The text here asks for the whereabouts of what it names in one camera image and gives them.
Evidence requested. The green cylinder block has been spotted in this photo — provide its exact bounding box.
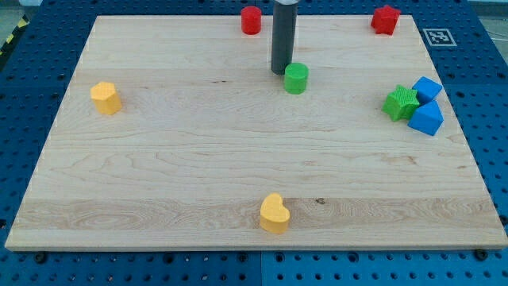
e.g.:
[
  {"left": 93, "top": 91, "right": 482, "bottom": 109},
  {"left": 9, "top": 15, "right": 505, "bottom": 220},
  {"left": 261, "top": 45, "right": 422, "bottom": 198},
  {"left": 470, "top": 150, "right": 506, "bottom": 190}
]
[{"left": 283, "top": 63, "right": 309, "bottom": 95}]

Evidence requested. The green star block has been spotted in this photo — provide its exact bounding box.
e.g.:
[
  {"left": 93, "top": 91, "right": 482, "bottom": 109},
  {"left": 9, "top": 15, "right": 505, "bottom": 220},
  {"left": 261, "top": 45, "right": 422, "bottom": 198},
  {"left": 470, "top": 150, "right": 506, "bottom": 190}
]
[{"left": 382, "top": 85, "right": 420, "bottom": 122}]

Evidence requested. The red star block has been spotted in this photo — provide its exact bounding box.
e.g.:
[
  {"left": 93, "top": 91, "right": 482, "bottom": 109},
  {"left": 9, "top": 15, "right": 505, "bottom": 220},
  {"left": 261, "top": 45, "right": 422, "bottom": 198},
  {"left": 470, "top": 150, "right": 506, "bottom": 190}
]
[{"left": 371, "top": 5, "right": 401, "bottom": 35}]

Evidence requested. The yellow heart block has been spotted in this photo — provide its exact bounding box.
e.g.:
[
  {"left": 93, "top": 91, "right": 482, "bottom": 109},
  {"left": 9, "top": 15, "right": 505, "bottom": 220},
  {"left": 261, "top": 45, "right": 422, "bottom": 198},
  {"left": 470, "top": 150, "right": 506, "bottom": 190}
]
[{"left": 260, "top": 193, "right": 291, "bottom": 234}]

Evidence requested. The light wooden board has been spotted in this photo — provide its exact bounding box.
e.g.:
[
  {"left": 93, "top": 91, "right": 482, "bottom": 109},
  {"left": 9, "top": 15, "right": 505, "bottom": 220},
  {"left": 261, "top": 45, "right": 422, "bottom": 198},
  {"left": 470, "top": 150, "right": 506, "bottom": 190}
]
[{"left": 6, "top": 15, "right": 507, "bottom": 252}]

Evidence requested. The red cylinder block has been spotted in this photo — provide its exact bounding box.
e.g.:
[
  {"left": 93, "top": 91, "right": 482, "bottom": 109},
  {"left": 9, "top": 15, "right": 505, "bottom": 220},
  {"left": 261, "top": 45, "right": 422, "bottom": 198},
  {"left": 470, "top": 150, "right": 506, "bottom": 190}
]
[{"left": 241, "top": 6, "right": 262, "bottom": 35}]

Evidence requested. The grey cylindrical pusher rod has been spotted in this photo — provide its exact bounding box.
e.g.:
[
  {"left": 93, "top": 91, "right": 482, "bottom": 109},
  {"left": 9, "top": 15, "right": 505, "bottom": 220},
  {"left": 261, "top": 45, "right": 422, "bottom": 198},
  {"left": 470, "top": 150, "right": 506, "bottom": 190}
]
[{"left": 271, "top": 0, "right": 299, "bottom": 75}]

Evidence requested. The yellow hexagon block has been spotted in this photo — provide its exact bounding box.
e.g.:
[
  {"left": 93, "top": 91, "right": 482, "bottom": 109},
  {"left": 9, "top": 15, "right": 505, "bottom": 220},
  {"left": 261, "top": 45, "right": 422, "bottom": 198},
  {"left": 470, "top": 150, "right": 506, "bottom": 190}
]
[{"left": 90, "top": 82, "right": 122, "bottom": 115}]

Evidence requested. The blue triangular block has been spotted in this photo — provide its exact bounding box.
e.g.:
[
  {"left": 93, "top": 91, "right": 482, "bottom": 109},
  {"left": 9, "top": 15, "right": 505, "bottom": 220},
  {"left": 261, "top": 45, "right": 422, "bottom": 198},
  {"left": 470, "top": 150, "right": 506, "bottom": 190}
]
[{"left": 408, "top": 101, "right": 444, "bottom": 136}]

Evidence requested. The blue cube block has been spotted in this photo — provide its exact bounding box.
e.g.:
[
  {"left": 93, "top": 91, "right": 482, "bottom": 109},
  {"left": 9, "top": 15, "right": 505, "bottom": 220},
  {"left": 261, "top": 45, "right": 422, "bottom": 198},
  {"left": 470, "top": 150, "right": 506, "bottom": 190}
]
[{"left": 412, "top": 76, "right": 443, "bottom": 105}]

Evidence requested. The white fiducial marker tag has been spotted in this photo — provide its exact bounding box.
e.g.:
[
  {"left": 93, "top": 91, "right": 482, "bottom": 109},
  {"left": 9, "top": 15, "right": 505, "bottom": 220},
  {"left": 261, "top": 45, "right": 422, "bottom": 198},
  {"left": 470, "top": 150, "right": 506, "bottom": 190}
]
[{"left": 422, "top": 28, "right": 456, "bottom": 47}]

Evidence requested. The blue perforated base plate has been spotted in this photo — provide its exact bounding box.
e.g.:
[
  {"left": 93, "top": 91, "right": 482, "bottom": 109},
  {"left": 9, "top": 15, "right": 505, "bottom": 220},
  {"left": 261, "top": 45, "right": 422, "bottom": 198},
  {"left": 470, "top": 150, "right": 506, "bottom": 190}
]
[{"left": 1, "top": 1, "right": 507, "bottom": 285}]

